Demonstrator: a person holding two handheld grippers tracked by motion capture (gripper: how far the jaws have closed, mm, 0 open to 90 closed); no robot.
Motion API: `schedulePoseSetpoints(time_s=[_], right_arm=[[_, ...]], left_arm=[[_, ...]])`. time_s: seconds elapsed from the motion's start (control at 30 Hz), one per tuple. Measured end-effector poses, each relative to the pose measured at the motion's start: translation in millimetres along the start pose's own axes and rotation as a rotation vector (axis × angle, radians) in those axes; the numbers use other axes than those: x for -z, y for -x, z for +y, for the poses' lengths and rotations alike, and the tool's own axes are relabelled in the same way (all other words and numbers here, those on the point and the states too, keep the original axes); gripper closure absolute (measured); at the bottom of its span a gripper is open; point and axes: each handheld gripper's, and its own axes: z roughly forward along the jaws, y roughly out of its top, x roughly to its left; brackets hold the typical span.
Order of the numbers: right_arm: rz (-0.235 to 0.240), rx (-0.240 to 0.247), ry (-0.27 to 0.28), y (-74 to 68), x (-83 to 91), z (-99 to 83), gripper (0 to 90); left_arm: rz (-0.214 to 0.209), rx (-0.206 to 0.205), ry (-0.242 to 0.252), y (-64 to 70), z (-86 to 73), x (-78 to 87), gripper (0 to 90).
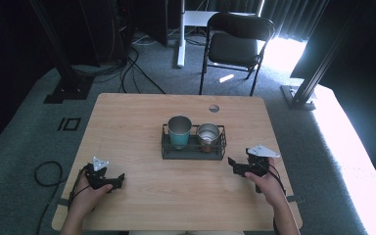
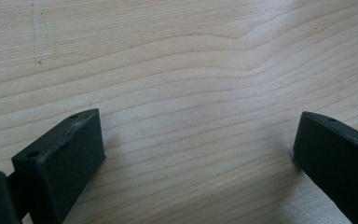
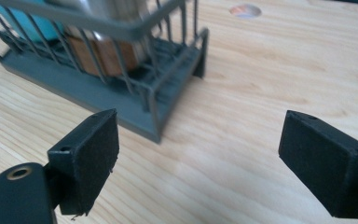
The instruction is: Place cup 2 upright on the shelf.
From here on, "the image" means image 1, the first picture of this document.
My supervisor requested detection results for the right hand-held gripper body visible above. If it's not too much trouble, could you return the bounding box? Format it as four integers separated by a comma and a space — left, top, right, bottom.
240, 144, 281, 194

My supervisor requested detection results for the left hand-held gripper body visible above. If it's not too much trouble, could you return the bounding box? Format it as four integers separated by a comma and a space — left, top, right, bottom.
83, 156, 116, 192

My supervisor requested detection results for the brown metal cup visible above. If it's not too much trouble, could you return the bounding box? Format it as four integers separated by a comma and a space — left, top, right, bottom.
196, 122, 221, 154

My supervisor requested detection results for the black wire basket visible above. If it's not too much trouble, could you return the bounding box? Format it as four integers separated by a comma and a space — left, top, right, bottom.
161, 123, 228, 161

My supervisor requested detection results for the teal metal cup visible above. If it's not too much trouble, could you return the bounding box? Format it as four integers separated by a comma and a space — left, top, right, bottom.
166, 115, 193, 150

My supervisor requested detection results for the person's left hand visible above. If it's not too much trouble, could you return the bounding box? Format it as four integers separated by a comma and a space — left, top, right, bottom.
68, 171, 115, 213

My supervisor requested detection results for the person's right hand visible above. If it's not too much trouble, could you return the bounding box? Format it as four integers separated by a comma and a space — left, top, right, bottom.
244, 165, 288, 210

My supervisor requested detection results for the black metal stand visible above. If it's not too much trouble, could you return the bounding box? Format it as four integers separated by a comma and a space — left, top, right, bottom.
280, 13, 356, 112
28, 0, 95, 105

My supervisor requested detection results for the black folding chair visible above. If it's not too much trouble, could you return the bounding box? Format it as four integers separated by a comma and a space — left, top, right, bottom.
198, 12, 276, 97

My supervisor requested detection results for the right hand-held gripper cable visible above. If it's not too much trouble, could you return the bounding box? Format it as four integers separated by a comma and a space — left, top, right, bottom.
266, 163, 288, 198

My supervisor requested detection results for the hand-held gripper cable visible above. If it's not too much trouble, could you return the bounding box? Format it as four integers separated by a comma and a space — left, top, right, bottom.
67, 165, 92, 210
266, 163, 288, 198

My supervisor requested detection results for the left hand-held gripper cable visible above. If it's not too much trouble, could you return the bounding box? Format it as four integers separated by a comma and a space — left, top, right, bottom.
67, 165, 92, 210

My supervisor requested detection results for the black looped floor cable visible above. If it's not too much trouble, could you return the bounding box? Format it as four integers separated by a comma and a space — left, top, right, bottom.
33, 161, 67, 235

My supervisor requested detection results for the bundle of black floor cables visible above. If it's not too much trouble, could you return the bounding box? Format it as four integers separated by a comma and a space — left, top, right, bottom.
71, 19, 166, 96

